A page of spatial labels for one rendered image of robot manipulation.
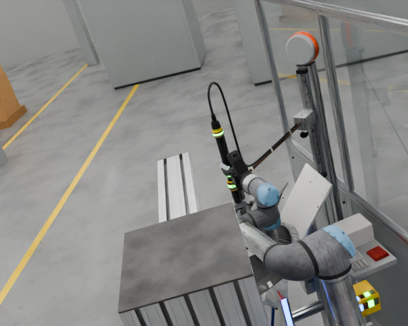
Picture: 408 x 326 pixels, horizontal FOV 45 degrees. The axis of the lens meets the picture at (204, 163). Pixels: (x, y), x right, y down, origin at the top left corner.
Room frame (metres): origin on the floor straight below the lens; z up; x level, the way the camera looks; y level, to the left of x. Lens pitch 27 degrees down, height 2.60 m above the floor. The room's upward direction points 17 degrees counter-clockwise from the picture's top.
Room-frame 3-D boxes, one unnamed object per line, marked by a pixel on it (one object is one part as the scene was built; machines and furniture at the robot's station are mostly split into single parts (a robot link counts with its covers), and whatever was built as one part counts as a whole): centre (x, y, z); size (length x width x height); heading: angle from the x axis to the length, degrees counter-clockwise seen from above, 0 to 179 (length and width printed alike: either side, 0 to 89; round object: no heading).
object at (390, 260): (1.99, -0.62, 0.85); 0.36 x 0.24 x 0.03; 8
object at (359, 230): (2.07, -0.64, 0.92); 0.17 x 0.16 x 0.11; 98
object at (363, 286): (1.48, -0.43, 1.02); 0.16 x 0.10 x 0.11; 98
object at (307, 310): (1.97, -0.29, 0.56); 0.19 x 0.04 x 0.04; 98
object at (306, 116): (2.23, -0.55, 1.54); 0.10 x 0.07 x 0.08; 133
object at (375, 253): (1.89, -0.70, 0.87); 0.08 x 0.08 x 0.02; 11
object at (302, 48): (2.29, -0.62, 1.88); 0.17 x 0.15 x 0.16; 8
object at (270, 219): (1.53, -0.16, 1.54); 0.11 x 0.08 x 0.11; 104
